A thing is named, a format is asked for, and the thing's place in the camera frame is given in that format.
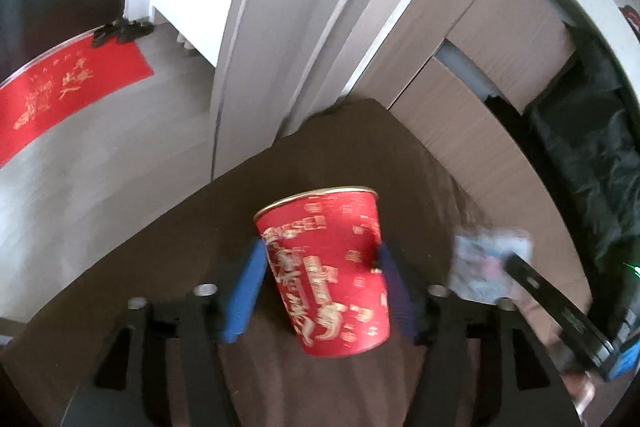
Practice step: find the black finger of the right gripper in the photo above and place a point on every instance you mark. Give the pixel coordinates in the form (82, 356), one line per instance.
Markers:
(590, 347)

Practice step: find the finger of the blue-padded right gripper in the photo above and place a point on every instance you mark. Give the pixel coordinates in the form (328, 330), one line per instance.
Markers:
(428, 319)

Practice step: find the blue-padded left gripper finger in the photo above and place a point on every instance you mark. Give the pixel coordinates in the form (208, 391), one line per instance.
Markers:
(217, 313)

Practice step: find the clear plastic bag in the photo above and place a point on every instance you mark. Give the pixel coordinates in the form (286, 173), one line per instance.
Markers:
(476, 271)

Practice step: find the red paper cup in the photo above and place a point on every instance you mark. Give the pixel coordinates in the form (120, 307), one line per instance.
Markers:
(322, 249)

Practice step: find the person's hand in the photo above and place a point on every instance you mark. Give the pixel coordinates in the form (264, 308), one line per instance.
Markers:
(581, 389)

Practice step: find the black cloth on counter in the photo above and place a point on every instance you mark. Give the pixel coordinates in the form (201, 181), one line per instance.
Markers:
(580, 137)

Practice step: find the red floor mat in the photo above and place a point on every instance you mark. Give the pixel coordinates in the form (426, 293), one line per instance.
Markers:
(61, 83)

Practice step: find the black slippers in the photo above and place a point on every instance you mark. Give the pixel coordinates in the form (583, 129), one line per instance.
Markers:
(122, 30)

